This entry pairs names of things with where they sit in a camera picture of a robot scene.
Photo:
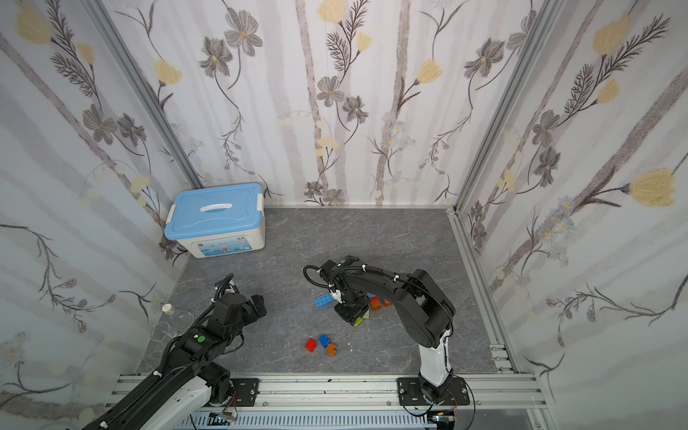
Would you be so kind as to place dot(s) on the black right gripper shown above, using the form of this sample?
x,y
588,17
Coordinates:
x,y
350,311

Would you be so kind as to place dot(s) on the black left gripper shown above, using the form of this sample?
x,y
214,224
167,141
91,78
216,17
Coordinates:
x,y
250,307

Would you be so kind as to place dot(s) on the light blue long brick studs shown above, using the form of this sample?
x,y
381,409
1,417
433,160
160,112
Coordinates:
x,y
323,300

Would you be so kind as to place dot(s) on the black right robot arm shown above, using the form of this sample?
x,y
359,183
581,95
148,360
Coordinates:
x,y
426,313

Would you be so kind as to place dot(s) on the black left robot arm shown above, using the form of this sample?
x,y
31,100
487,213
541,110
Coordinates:
x,y
187,377

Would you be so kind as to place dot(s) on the red lego brick lower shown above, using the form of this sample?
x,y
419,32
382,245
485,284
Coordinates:
x,y
311,345

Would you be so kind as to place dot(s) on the clear glass flask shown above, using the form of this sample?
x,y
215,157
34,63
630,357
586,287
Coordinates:
x,y
175,321

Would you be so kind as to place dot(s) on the blue lid storage box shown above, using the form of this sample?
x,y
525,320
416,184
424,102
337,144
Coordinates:
x,y
218,221

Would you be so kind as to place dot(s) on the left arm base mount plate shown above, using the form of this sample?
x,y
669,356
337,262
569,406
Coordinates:
x,y
242,391

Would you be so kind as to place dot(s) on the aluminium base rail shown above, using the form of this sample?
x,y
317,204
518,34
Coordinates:
x,y
370,401

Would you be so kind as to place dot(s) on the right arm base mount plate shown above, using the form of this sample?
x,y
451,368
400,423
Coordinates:
x,y
417,392

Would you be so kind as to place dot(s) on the aluminium frame corner post left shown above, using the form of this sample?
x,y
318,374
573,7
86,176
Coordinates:
x,y
102,22

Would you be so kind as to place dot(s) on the aluminium frame corner post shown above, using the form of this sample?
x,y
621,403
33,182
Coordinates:
x,y
102,22
526,61

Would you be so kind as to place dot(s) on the aluminium frame corner post right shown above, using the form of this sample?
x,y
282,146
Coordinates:
x,y
526,61

